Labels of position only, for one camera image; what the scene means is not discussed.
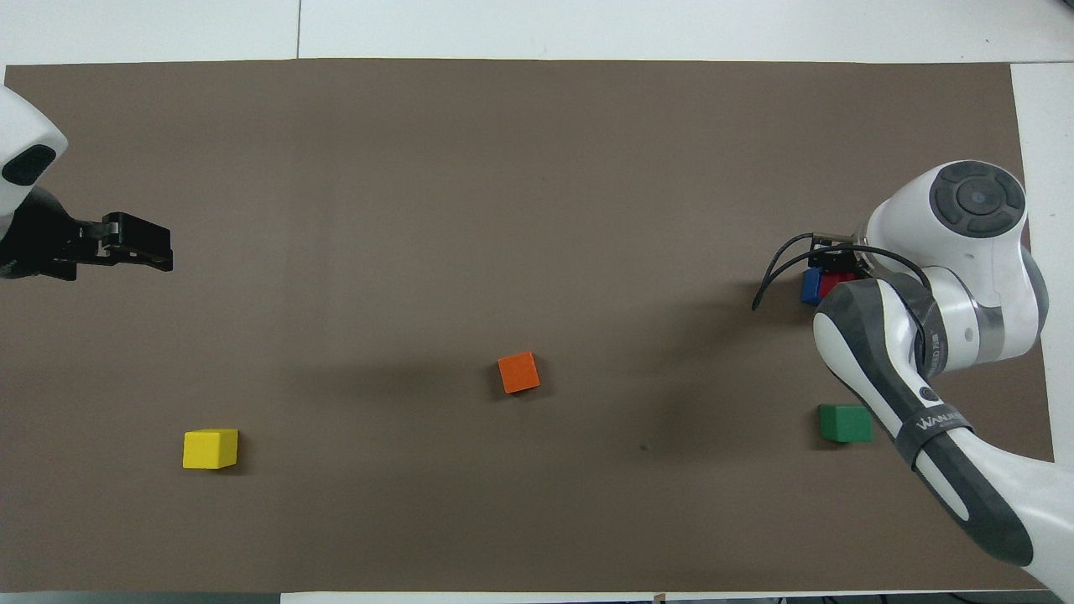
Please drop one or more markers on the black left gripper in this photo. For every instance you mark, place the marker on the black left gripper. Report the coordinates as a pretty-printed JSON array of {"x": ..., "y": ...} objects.
[{"x": 38, "y": 239}]

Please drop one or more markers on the red wooden block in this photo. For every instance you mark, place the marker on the red wooden block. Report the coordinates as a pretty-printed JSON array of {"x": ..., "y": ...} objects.
[{"x": 839, "y": 285}]

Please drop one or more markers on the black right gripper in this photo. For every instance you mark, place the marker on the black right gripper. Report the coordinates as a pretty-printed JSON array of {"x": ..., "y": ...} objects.
[{"x": 839, "y": 252}]

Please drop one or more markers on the brown table mat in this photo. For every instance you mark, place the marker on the brown table mat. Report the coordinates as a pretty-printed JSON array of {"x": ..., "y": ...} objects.
[{"x": 537, "y": 184}]

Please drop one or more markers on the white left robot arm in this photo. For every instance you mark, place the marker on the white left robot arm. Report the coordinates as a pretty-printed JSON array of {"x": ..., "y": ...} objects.
[{"x": 25, "y": 143}]

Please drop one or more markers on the yellow wooden block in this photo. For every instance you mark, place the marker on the yellow wooden block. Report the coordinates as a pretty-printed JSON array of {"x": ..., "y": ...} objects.
[{"x": 210, "y": 449}]

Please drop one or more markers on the green wooden block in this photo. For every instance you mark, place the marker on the green wooden block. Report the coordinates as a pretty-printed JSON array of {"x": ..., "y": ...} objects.
[{"x": 844, "y": 424}]

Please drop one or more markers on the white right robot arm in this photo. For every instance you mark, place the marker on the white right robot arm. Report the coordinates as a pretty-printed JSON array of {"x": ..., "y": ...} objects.
[{"x": 956, "y": 285}]

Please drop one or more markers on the blue wooden block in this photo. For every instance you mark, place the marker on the blue wooden block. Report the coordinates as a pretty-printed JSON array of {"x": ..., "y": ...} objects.
[{"x": 810, "y": 287}]

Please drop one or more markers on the orange wooden block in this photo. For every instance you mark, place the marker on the orange wooden block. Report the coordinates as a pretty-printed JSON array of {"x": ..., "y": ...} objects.
[{"x": 518, "y": 372}]

